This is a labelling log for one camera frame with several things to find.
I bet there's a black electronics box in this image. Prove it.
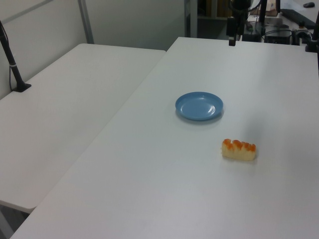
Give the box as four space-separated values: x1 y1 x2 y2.
264 29 293 45

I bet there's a black computer keyboard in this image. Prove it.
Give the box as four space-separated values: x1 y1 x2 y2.
280 8 316 28

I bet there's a blue round plate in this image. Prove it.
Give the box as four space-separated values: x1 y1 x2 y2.
174 91 224 121

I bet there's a black camera stand clamp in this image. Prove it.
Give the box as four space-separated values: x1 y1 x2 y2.
305 18 319 53

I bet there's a grey metal partition post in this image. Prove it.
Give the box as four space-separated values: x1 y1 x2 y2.
77 0 95 44

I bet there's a black camera pole with base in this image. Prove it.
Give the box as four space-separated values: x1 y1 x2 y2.
0 20 32 93

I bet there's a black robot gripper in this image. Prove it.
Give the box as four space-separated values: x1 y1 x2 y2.
226 0 251 47

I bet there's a white side table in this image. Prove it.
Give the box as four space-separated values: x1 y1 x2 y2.
0 43 167 210

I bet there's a silver metal table clamp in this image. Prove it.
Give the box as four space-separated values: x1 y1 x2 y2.
291 20 313 46

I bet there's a black monitor stand pole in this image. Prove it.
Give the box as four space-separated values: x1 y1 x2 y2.
258 0 268 26

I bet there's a bread slice with orange topping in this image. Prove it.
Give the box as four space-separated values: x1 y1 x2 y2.
220 138 258 162

